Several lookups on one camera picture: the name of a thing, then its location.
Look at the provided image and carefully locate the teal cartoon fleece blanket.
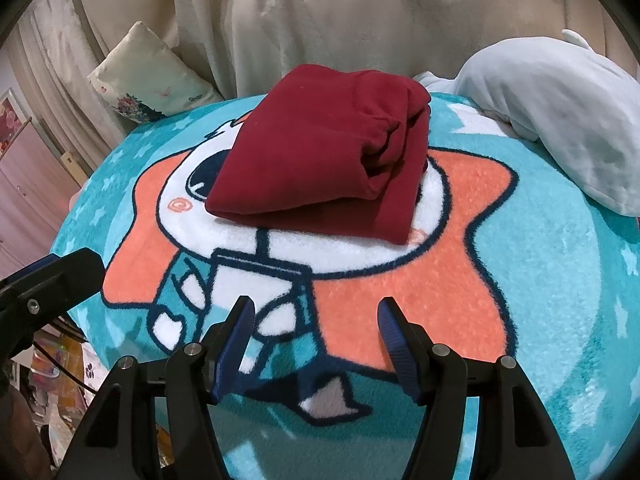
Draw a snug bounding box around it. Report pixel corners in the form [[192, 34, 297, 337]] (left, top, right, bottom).
[[52, 93, 639, 479]]

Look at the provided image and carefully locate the dark red sweatshirt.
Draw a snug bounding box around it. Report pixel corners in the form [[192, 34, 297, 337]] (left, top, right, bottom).
[[205, 64, 431, 245]]

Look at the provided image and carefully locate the beige curtain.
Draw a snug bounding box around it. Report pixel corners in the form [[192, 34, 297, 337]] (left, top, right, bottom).
[[1, 0, 639, 169]]

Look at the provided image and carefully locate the pink wardrobe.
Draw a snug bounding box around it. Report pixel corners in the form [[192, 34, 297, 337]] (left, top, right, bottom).
[[0, 122, 79, 278]]

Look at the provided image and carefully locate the framed rose picture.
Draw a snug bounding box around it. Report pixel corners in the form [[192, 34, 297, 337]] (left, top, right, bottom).
[[0, 89, 30, 156]]

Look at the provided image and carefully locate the white floral pillow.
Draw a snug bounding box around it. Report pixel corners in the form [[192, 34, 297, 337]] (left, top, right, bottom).
[[87, 21, 221, 124]]

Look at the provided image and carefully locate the light grey plush garment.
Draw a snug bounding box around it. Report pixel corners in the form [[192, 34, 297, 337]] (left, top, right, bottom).
[[416, 29, 639, 217]]

